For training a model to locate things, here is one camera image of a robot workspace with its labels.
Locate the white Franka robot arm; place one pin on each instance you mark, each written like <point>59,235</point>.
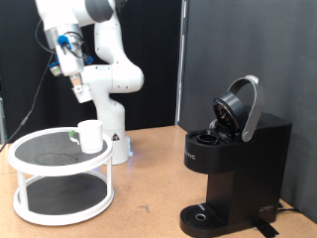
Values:
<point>112,76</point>

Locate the black Keurig coffee machine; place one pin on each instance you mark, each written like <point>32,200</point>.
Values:
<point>244,172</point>

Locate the white mug with green tag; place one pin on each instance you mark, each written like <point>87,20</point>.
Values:
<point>90,137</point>

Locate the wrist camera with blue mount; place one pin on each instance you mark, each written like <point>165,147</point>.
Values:
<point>55,68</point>

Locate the white two-tier turntable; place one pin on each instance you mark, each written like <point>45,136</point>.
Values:
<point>62,167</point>

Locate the dark grey partition panel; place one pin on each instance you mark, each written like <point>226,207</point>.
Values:
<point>264,39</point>

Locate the grey vertical bar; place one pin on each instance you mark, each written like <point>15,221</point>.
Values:
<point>2,119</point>

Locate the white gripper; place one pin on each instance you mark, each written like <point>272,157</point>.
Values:
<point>69,61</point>

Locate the black tape strip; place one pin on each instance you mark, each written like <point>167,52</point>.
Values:
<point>266,229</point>

